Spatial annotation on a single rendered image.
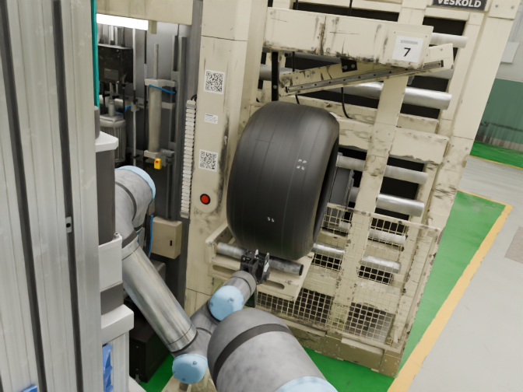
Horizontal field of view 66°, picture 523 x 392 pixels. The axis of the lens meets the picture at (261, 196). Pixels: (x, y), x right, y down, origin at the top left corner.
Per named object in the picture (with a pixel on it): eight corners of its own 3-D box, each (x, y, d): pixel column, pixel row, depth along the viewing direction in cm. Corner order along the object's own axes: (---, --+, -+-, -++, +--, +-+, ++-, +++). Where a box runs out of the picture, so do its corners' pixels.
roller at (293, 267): (219, 240, 159) (216, 251, 159) (215, 240, 155) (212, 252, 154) (304, 264, 151) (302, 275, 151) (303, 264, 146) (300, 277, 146)
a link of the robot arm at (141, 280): (87, 190, 75) (218, 379, 88) (114, 173, 85) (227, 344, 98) (41, 215, 78) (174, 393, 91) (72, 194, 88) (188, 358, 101)
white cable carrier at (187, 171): (180, 216, 165) (186, 99, 147) (186, 211, 170) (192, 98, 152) (190, 218, 164) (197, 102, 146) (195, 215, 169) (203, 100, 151)
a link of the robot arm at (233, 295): (199, 307, 98) (220, 287, 95) (216, 288, 109) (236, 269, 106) (222, 330, 98) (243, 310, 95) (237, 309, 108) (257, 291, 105)
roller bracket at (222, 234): (202, 262, 154) (205, 239, 150) (239, 222, 190) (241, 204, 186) (211, 264, 153) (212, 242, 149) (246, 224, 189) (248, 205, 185)
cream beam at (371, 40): (261, 47, 157) (266, 6, 152) (279, 47, 180) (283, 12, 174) (422, 71, 143) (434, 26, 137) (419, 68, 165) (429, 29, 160)
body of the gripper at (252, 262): (271, 254, 120) (259, 269, 109) (266, 280, 122) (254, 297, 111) (247, 247, 122) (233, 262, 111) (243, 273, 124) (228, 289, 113)
